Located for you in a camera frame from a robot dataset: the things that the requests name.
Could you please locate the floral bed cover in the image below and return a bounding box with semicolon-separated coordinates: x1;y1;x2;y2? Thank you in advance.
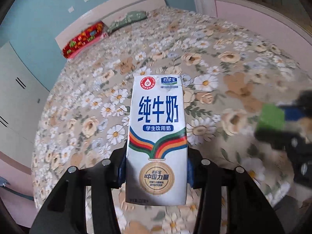
32;7;311;233

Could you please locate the red patterned pillow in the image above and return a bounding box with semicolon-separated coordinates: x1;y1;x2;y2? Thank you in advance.
62;21;108;60

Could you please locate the green toy brick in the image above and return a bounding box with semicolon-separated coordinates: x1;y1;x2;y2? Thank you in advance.
255;104;285;132

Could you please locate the green patterned pillow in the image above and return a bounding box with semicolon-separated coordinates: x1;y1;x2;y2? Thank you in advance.
107;11;147;34

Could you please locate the white milk carton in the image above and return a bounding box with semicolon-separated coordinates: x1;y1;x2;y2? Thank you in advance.
125;75;188;206

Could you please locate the white wardrobe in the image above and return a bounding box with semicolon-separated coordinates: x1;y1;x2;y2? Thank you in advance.
1;42;49;168

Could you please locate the beige headboard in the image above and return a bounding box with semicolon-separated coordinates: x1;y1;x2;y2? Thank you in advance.
55;0;166;50

